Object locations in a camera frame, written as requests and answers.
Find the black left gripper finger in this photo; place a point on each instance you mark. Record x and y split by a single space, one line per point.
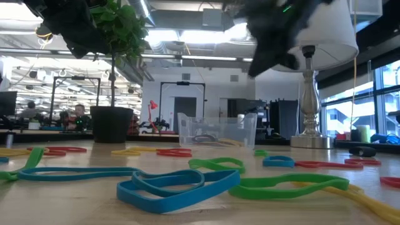
93 39
75 47

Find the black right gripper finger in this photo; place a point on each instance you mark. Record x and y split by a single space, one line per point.
287 57
265 53

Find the clear plastic bin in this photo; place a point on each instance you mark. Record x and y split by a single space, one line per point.
218 125

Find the yellow rubber band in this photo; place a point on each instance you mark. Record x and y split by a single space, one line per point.
12 152
231 143
375 206
125 152

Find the green rubber band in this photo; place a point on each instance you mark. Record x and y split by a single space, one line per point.
231 168
312 178
261 153
32 159

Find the long thin blue rubber band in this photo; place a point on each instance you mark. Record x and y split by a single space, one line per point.
78 177

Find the long red rubber band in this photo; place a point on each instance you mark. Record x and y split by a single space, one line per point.
390 182
175 154

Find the wide blue rubber band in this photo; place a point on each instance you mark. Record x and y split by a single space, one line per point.
175 204

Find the black background robot arm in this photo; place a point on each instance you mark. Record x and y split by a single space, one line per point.
64 120

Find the white-shade silver table lamp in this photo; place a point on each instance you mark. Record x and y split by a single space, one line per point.
328 37

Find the grey ceiling box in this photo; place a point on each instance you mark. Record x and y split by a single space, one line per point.
212 17

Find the black machine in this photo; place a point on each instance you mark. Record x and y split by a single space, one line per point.
262 112

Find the tall black cabinet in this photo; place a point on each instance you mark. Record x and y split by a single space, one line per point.
284 118

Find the long ceiling light strip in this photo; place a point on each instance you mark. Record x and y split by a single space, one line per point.
203 57

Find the person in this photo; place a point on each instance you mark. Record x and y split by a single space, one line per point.
30 109
79 114

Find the black computer mouse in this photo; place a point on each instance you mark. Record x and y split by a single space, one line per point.
276 135

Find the green plant in black pot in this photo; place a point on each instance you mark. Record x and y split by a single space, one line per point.
112 125

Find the black monitor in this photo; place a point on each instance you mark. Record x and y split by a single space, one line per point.
7 103

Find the red desk lamp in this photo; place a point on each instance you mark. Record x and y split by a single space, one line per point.
153 104

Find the red box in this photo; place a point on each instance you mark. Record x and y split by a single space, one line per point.
342 137

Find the dark grey cabinet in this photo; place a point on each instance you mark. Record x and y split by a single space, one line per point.
185 109

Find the small black robot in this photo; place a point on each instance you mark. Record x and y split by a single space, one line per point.
156 124

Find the pale green roll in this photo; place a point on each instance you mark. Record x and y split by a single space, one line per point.
364 134

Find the blue bag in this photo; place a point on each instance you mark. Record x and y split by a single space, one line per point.
384 139

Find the black station frame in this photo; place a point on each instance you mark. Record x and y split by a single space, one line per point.
75 77

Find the black gantry frame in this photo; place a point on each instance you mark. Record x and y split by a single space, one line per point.
182 83

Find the silver metal post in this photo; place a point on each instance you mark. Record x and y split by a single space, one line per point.
9 140

